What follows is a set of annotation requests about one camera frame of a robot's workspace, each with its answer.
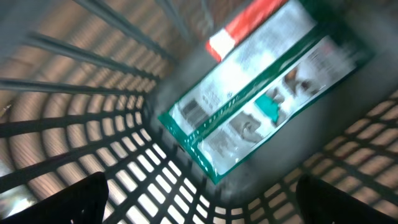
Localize grey plastic mesh basket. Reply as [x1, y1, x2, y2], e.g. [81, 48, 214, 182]
[1, 0, 397, 223]

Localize green white packet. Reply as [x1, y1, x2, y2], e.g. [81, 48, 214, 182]
[159, 1, 374, 183]

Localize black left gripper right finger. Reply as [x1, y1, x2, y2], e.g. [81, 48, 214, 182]
[296, 174, 397, 224]

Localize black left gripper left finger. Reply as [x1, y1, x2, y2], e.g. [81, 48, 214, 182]
[1, 172, 109, 224]

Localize narrow red stick packet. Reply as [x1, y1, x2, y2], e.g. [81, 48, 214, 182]
[205, 0, 287, 63]

